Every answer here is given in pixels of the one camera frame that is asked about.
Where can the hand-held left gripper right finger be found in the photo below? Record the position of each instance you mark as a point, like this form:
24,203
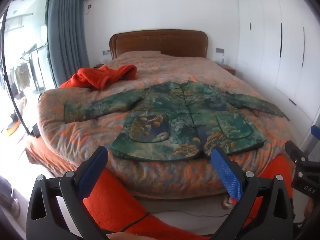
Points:
227,172

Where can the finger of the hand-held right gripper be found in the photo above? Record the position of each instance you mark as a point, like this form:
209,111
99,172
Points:
316,132
296,152

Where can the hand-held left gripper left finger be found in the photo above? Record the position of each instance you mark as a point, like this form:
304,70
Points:
96,166

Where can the green patterned jacket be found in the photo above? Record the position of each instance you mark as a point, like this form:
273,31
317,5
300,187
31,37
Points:
175,120

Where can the clothes drying rack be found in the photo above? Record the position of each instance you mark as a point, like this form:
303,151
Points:
33,65

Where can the bed with floral quilt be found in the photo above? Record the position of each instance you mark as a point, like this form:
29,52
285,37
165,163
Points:
82,130

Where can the orange fleece pants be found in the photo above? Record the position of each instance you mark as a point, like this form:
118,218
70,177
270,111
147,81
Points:
112,205

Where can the orange bed sheet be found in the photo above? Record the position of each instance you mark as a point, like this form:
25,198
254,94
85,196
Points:
47,155

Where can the orange knit sweater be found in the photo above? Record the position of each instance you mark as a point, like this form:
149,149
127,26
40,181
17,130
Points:
100,77

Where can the white wardrobe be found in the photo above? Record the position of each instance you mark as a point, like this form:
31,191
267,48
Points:
277,42

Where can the wooden nightstand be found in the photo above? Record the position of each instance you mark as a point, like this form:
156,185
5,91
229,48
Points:
228,68

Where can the clear plastic bottle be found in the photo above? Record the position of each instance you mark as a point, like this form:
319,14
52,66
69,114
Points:
222,60

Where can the glass sliding door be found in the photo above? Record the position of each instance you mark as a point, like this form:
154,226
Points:
25,55

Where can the grey-blue curtain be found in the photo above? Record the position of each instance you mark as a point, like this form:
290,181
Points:
66,35

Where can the wooden headboard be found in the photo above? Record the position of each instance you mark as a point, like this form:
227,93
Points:
160,42

